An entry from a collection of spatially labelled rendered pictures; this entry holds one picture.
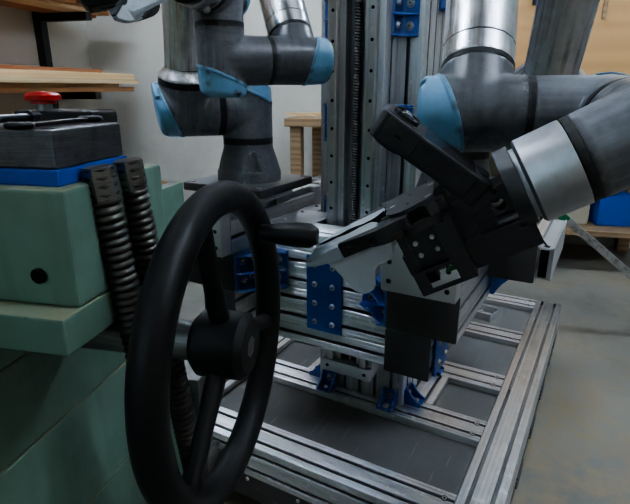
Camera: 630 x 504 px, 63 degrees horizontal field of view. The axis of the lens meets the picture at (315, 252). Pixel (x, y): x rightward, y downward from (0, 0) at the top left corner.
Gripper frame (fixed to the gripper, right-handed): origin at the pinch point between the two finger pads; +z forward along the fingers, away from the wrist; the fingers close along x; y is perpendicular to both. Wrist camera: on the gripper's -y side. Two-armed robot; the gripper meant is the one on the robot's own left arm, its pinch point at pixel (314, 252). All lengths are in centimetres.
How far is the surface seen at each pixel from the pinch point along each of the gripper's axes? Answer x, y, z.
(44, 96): -7.5, -24.1, 11.8
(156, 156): 322, -54, 217
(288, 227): -1.8, -3.7, 0.4
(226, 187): -8.8, -9.9, 0.3
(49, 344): -19.7, -6.3, 13.6
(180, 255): -17.7, -7.5, 1.1
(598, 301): 214, 132, -31
